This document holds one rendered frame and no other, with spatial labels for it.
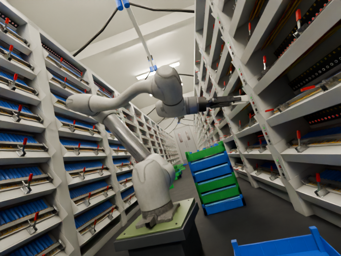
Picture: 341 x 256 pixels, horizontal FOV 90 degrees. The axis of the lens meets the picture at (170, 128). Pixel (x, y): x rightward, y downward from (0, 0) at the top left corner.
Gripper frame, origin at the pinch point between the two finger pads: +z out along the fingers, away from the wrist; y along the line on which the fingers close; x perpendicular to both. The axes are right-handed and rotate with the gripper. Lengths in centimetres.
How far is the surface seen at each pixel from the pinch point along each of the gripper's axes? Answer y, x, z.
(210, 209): 50, 65, -17
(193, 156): 50, 26, -26
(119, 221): 80, 83, -102
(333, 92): -32.1, 9.5, 16.4
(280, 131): 13.2, 16.0, 21.8
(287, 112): -8.2, 9.8, 16.0
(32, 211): -3, 47, -109
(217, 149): 49, 22, -8
